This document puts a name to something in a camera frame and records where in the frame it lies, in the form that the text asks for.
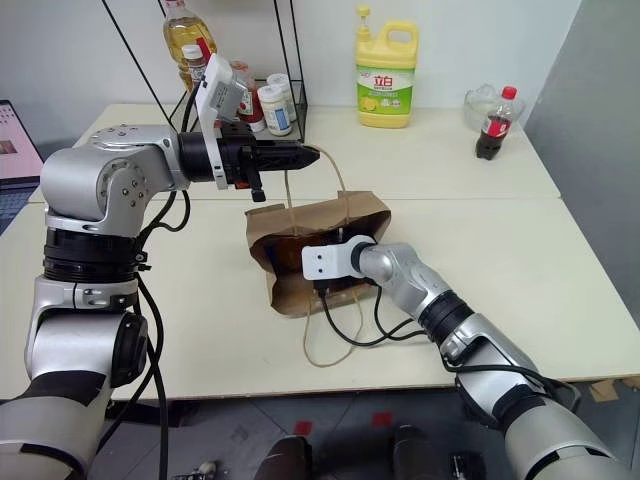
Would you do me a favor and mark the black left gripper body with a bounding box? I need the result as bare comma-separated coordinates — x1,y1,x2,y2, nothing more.
219,121,266,202

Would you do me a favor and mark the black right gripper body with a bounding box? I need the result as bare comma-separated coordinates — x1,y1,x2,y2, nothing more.
319,226,352,247

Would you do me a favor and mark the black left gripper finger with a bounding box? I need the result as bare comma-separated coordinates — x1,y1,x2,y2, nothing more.
256,154,322,172
255,141,322,158

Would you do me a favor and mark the brown paper bag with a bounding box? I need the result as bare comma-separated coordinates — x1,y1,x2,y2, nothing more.
243,146,393,370

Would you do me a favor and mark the white jar blue label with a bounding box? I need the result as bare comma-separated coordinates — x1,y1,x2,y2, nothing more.
255,83,294,137
265,72,298,122

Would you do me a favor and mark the red squeeze ketchup bottle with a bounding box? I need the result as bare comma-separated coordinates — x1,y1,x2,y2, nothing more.
229,59,268,134

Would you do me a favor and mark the glass ketchup bottle white cap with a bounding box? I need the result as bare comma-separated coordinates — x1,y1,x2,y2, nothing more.
181,44,210,94

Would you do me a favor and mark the yellow detergent bottle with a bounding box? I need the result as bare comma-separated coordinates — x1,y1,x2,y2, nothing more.
354,4,419,131

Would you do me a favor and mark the cooking oil bottle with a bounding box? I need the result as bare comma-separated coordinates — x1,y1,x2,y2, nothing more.
161,0,219,94

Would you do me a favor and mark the cola bottle red cap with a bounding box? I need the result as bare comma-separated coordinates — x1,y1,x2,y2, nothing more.
474,85,519,162

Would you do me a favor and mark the clear glass bowl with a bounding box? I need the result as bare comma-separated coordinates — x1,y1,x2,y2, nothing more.
463,84,527,134

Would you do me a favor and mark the open laptop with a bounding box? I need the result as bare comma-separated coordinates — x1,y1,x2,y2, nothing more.
0,98,46,237

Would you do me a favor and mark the dark rounded shape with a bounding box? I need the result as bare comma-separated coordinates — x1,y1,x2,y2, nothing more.
391,424,437,480
259,435,314,480

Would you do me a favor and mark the cardboard scrap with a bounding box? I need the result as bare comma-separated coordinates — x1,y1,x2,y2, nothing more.
586,376,640,404

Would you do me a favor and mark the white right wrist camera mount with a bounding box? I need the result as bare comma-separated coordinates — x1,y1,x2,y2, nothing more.
300,234,377,282

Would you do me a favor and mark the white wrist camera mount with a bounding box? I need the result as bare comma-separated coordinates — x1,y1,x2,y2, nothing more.
193,52,252,192
300,234,377,282

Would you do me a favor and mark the black wire rack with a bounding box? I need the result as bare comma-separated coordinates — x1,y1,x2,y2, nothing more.
101,0,309,145

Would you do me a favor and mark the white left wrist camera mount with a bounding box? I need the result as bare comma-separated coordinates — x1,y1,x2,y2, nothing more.
193,52,252,192

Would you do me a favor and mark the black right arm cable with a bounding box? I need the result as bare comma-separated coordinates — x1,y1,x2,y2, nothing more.
313,278,582,407

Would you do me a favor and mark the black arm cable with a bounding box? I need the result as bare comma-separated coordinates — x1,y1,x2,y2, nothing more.
313,278,582,407
93,88,202,480

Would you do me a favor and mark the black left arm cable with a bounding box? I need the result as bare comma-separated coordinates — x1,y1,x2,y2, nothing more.
93,88,202,480

